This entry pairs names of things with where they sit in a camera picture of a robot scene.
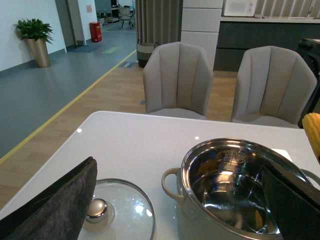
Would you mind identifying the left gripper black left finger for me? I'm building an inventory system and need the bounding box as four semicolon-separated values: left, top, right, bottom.
0;157;98;240

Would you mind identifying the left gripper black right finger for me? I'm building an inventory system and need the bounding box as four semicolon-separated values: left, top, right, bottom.
260;160;320;240

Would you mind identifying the glass pot lid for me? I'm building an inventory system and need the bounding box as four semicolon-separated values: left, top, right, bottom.
78;178;156;240

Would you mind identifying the yellow corn cob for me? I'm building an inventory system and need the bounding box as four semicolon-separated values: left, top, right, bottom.
302;112;320;161

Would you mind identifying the white electric cooking pot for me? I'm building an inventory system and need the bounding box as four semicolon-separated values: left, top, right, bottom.
165;138;320;240

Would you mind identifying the right beige upholstered chair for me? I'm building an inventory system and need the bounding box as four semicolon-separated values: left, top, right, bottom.
230;45;318;129

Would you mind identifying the beige upholstered chair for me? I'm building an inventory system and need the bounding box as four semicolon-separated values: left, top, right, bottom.
230;45;318;129
142;42;214;120

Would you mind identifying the left beige upholstered chair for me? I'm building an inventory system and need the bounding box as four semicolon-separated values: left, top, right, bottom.
142;42;214;120

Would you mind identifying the potted green plant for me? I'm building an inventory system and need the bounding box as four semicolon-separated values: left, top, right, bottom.
14;18;53;68

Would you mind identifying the dark kitchen counter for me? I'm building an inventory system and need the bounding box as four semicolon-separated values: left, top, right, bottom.
213;17;320;72

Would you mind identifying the woven laundry basket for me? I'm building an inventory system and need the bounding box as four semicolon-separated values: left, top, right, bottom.
136;39;159;68

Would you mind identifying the red trash bin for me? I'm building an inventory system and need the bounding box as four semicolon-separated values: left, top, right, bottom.
89;22;102;43

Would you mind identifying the white microwave oven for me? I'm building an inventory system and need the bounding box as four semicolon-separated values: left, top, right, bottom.
222;0;258;17

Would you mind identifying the white pillar cabinet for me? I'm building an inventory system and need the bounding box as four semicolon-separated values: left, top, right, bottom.
180;0;223;68

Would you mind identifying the office swivel chair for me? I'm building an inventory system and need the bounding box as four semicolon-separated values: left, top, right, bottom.
118;7;133;30

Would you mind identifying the grey curtain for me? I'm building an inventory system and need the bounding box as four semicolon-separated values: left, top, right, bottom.
134;0;183;45

